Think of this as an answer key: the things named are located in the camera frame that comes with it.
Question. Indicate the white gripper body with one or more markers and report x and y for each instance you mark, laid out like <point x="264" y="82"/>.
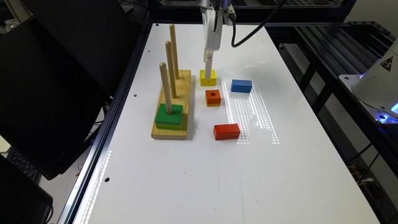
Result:
<point x="214" y="14"/>

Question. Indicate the yellow block with hole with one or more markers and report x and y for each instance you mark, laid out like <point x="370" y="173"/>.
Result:
<point x="208" y="82"/>

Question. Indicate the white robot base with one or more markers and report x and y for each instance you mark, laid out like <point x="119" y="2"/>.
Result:
<point x="376" y="89"/>

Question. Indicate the orange block with hole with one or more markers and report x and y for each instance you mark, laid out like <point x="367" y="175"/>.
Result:
<point x="212" y="96"/>

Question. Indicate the blue rectangular block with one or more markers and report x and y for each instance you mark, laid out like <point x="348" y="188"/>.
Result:
<point x="242" y="86"/>

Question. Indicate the yellow block under orange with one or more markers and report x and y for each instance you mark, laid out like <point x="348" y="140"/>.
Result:
<point x="216" y="104"/>

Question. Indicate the dark green block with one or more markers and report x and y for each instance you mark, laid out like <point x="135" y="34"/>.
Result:
<point x="162" y="117"/>

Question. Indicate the red rectangular block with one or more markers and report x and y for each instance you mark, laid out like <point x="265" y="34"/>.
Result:
<point x="226" y="131"/>

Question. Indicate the light green block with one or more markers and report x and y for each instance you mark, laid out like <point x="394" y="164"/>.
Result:
<point x="168" y="124"/>

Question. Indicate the middle wooden peg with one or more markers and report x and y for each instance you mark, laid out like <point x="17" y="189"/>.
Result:
<point x="170" y="64"/>

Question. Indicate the wooden peg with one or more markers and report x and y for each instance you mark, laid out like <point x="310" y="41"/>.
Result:
<point x="170" y="64"/>
<point x="166" y="88"/>
<point x="174" y="50"/>

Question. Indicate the wooden peg base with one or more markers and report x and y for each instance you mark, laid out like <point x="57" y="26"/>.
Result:
<point x="183" y="96"/>

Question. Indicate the rear wooden peg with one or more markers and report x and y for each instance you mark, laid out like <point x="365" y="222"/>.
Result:
<point x="174" y="50"/>

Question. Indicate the front wooden peg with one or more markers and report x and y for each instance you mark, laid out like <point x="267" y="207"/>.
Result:
<point x="166" y="88"/>

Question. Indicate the black rear panel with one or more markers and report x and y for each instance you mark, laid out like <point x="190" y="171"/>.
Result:
<point x="98" y="33"/>

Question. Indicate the large black monitor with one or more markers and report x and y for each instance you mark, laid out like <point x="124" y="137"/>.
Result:
<point x="49" y="102"/>

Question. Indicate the black aluminium table frame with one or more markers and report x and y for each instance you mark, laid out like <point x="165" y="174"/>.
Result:
<point x="331" y="44"/>

